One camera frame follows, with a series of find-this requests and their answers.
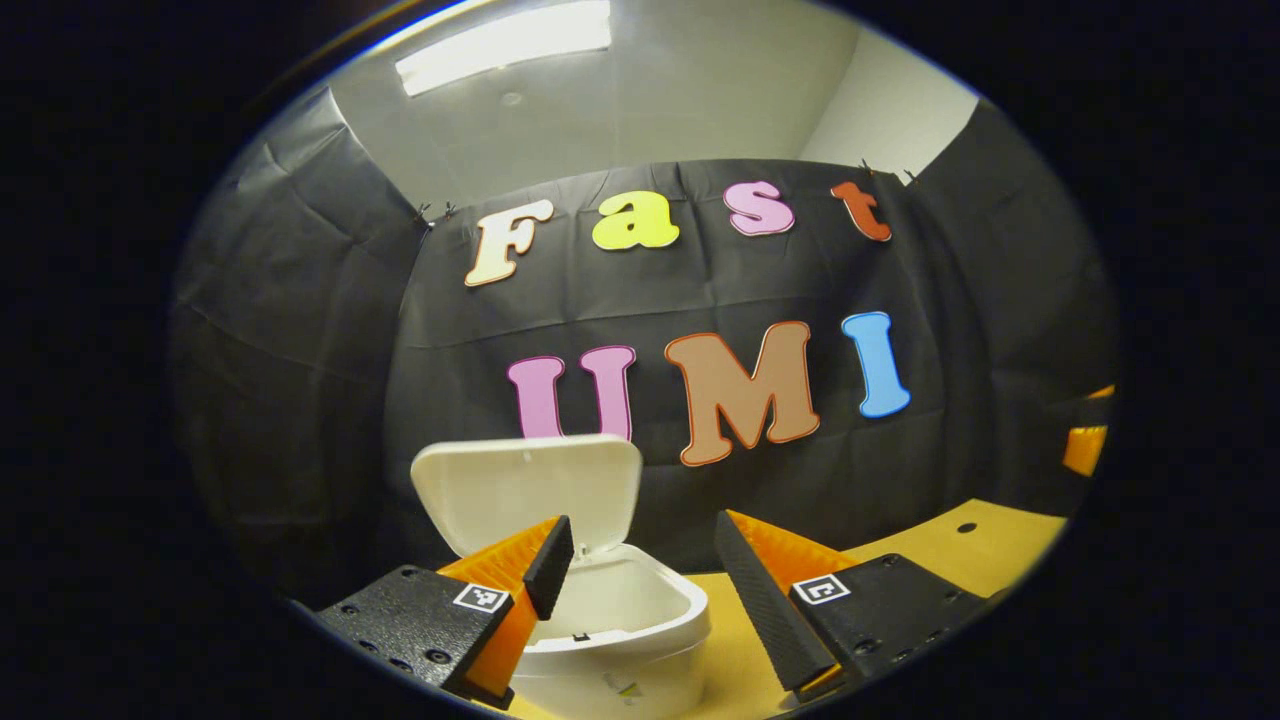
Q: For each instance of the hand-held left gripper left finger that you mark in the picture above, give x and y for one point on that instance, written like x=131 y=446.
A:
x=550 y=570

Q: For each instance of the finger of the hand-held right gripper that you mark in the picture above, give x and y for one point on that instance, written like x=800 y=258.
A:
x=1083 y=450

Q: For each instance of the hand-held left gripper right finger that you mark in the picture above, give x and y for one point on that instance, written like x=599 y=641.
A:
x=765 y=610

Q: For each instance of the white desktop garbage bin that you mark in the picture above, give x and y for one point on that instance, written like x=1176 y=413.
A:
x=530 y=490

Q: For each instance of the wooden desktop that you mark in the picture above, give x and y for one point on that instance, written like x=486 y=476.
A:
x=930 y=545

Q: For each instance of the black backdrop cloth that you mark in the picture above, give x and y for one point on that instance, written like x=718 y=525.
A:
x=650 y=290

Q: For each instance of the ceiling light panel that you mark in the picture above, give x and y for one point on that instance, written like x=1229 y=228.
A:
x=500 y=45

